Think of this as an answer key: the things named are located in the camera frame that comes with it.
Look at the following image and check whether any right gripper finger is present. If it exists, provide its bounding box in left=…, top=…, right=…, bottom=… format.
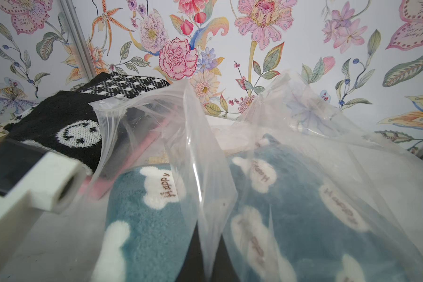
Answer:
left=174, top=223, right=241, bottom=282

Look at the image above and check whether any cream folded blanket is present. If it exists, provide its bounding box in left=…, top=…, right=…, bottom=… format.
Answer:
left=136, top=121, right=259, bottom=166

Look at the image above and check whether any clear plastic vacuum bag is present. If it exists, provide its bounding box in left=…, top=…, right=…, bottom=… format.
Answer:
left=65, top=72, right=423, bottom=282

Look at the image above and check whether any black white patterned blanket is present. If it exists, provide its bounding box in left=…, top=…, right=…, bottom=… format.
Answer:
left=4, top=72, right=169, bottom=175

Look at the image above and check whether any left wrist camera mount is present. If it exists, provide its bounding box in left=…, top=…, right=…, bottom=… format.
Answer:
left=0, top=140, right=86, bottom=271

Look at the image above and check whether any pink blanket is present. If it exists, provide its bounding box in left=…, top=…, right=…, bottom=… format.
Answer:
left=80, top=115, right=169, bottom=200

